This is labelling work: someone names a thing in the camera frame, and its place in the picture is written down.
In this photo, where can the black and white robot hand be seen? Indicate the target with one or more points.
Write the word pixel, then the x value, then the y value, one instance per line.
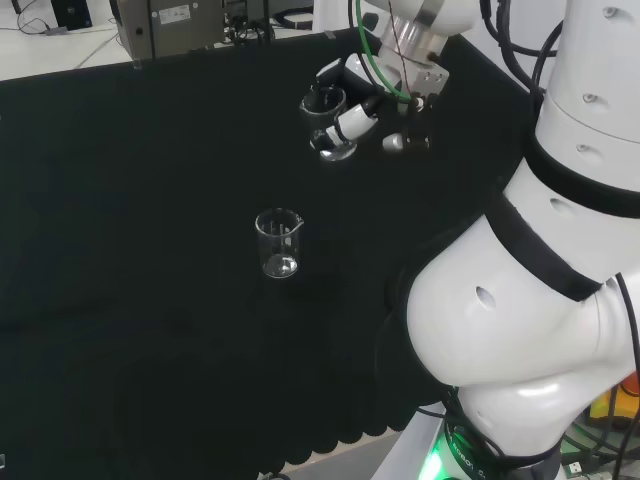
pixel 357 120

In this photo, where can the clear graduated glass beaker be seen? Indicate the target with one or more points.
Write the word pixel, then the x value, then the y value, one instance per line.
pixel 325 102

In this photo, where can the clear glass beaker with spout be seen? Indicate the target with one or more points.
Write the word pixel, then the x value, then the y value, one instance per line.
pixel 278 250

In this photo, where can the grey metal equipment box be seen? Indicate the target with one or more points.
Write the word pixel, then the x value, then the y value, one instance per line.
pixel 170 25

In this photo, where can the black bench cloth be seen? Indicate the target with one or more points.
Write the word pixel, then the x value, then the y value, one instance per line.
pixel 150 250

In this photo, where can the black background device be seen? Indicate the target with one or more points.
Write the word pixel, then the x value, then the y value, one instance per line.
pixel 70 12

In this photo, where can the yellow stop button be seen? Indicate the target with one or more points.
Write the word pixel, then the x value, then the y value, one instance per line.
pixel 622 400

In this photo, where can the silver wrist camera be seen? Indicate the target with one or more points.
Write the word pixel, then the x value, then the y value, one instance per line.
pixel 400 142

